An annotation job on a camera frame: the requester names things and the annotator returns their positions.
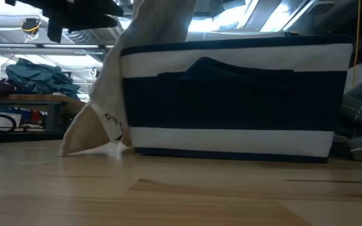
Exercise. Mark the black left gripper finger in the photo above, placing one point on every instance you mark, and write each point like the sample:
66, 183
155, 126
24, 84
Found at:
90, 23
99, 7

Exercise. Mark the white checked towel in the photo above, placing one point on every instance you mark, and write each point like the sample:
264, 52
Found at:
156, 22

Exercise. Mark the navy white striped fabric basket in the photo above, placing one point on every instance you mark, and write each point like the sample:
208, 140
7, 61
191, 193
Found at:
231, 103

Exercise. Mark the long ceiling light bar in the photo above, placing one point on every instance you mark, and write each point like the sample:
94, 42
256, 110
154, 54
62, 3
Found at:
11, 45

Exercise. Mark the wooden workbench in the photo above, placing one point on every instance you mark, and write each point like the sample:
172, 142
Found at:
27, 98

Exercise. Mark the dark purple bag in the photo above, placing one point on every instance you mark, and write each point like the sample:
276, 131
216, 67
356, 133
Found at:
2, 88

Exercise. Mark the red tool under workbench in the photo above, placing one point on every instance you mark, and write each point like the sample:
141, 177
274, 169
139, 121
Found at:
36, 117

